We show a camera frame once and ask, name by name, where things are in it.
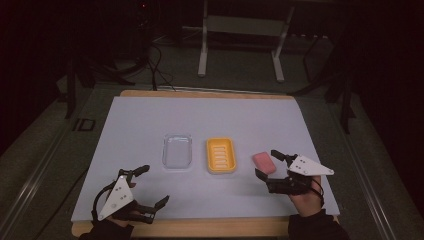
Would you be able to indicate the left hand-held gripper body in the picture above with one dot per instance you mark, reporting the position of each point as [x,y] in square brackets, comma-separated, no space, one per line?
[117,196]

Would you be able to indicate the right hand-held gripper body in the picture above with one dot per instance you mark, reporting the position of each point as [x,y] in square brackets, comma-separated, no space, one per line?
[306,166]

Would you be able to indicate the pink soap bar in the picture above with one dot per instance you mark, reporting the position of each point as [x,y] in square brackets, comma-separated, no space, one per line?
[264,162]

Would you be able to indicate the person's left hand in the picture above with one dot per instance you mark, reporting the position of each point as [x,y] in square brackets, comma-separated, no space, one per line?
[129,183]

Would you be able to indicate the person's right hand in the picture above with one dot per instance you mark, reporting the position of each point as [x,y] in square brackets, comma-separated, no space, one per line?
[307,202]

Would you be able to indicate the clear plastic soap dish lid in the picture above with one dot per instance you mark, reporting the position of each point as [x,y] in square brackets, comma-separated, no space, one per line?
[177,151]

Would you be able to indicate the light grey table mat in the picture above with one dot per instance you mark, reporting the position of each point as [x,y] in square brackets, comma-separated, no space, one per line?
[200,186]

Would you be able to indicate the yellow soap dish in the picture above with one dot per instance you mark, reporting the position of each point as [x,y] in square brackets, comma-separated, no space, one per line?
[221,155]

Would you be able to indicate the black tripod stand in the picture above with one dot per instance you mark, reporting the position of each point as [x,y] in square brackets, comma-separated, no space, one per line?
[83,73]
[336,86]

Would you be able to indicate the white metal stand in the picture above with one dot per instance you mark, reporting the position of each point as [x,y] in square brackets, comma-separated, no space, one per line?
[240,28]

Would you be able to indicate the metal floor rail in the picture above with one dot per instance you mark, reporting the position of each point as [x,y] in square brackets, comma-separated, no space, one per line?
[368,186]
[31,180]

